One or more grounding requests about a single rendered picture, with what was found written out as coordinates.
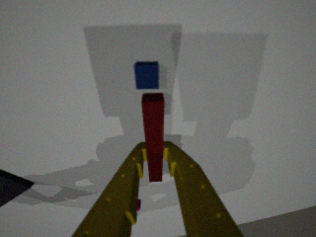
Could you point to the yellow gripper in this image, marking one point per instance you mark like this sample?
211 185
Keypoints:
114 212

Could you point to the small blue block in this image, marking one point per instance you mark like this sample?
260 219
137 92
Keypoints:
146 74

